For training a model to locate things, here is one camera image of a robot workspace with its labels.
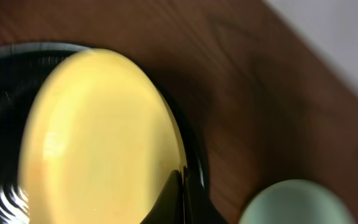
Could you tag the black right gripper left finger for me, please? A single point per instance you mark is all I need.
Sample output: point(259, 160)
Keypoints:
point(168, 208)

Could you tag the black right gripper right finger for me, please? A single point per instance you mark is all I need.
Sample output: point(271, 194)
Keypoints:
point(198, 207)

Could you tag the light green plate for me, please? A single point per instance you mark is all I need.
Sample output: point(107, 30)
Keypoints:
point(296, 201)

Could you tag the yellow plate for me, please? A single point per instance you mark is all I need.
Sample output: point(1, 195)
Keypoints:
point(99, 143)

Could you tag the black round tray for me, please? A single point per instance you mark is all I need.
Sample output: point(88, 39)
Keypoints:
point(23, 70)

